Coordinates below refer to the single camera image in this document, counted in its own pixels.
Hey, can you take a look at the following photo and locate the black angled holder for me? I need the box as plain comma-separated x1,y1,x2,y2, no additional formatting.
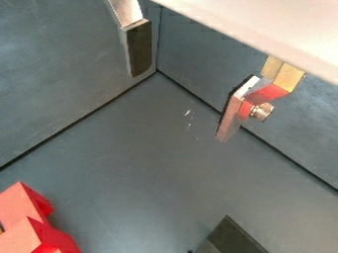
194,215,270,253

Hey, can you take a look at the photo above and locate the red cross-shaped block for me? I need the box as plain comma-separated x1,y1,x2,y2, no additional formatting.
0,182,82,253

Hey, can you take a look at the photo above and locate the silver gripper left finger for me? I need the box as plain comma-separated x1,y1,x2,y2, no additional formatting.
105,0,153,77

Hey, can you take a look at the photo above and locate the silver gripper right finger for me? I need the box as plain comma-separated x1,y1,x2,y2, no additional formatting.
216,56,306,141

